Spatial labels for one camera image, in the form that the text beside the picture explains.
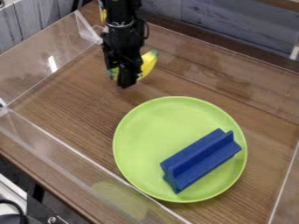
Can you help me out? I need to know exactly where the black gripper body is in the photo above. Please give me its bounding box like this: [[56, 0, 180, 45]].
[[100, 23, 147, 70]]

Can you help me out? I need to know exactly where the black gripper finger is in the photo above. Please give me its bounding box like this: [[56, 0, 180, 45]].
[[103, 48, 119, 78], [116, 64, 141, 88]]

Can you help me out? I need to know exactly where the yellow toy banana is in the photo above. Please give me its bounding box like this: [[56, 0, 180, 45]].
[[107, 49, 159, 81]]

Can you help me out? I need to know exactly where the blue plastic block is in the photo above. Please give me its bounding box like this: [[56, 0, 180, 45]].
[[160, 129, 241, 194]]

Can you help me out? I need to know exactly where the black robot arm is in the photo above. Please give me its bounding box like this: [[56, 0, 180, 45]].
[[99, 0, 148, 88]]

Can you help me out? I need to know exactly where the green round plate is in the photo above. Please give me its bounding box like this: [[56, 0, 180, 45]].
[[112, 96, 248, 203]]

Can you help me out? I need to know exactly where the yellow labelled tin can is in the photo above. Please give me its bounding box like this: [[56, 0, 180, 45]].
[[97, 0, 107, 24]]

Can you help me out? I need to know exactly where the black device with knob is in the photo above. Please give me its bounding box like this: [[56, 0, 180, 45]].
[[0, 200, 91, 224]]

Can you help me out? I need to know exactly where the clear acrylic enclosure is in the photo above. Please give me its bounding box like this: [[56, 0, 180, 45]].
[[0, 5, 299, 224]]

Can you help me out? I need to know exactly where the black cable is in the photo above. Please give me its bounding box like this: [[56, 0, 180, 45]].
[[0, 199, 27, 220]]

